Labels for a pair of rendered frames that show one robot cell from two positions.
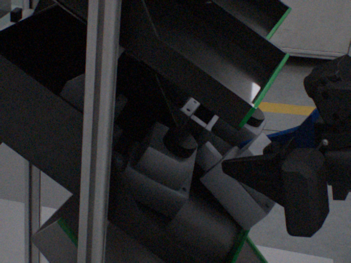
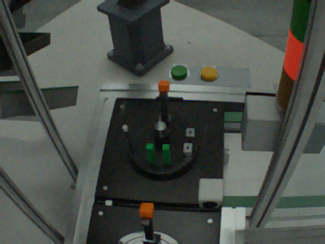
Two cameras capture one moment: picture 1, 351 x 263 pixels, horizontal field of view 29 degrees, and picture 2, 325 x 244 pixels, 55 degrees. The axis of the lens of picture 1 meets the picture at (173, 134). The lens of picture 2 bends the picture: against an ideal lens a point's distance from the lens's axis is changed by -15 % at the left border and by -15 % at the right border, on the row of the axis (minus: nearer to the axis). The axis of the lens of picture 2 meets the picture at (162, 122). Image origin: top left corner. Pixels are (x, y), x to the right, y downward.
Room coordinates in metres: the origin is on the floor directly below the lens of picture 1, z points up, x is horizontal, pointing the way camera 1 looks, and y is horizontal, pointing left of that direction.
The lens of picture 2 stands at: (0.23, 0.44, 1.56)
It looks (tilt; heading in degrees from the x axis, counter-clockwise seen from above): 52 degrees down; 274
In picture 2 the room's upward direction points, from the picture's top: 7 degrees counter-clockwise
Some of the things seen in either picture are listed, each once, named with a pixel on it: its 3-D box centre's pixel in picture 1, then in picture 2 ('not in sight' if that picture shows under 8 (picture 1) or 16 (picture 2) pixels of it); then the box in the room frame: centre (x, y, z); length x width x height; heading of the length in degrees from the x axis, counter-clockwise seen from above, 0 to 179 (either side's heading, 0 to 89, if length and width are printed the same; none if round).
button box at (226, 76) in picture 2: not in sight; (208, 83); (0.15, -0.16, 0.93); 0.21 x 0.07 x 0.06; 173
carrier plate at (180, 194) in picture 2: not in sight; (163, 150); (0.26, 0.04, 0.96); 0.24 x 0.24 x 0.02; 83
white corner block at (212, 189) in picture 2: not in sight; (210, 194); (0.18, 0.15, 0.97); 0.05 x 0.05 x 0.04; 83
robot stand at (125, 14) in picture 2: not in sight; (136, 28); (0.33, -0.37, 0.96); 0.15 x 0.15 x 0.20; 48
